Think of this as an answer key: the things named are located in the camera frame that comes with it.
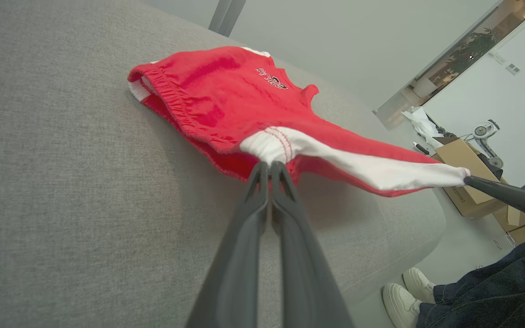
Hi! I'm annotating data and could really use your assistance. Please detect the grey fabric sofa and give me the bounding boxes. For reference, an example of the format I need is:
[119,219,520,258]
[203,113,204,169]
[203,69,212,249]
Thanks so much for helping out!
[0,0,448,328]

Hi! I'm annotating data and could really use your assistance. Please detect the grey metal double-post frame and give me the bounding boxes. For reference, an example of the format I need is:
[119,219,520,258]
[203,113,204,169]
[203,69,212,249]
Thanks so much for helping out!
[208,0,247,38]

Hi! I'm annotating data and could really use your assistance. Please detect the person's dark blue jeans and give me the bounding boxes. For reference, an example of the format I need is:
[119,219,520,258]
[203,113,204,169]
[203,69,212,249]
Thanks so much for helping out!
[417,236,525,328]

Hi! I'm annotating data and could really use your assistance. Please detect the white and black wheeled device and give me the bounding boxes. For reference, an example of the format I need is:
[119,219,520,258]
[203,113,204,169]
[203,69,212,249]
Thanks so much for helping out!
[472,119,504,169]

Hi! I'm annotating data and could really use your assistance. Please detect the open brown cardboard box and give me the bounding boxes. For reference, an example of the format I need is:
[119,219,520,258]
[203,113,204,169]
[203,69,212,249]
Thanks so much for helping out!
[431,137,509,218]

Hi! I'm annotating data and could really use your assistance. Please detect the green potted plant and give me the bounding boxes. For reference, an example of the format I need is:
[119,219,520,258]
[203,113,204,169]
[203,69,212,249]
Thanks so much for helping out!
[445,30,498,76]

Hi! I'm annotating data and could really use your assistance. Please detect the red and white shorts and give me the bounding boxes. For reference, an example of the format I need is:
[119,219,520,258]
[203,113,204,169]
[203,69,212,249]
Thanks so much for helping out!
[127,46,471,198]

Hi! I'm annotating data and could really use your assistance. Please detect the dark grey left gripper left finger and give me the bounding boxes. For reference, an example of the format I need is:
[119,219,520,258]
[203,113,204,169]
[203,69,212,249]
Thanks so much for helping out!
[185,161,270,328]

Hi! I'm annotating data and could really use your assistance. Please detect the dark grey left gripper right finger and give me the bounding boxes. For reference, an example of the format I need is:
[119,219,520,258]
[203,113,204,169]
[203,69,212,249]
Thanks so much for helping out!
[270,161,355,328]

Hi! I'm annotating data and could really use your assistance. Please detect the flat brown cardboard box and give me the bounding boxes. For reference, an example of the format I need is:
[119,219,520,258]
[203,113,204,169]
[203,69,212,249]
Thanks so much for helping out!
[493,205,525,246]

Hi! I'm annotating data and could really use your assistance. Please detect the white sneaker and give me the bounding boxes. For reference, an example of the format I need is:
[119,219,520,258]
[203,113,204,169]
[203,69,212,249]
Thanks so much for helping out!
[402,267,437,305]
[382,283,422,328]

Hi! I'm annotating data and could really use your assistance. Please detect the crumpled white plastic sheet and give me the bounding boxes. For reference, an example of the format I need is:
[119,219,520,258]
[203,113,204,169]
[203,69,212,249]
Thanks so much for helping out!
[401,106,445,146]

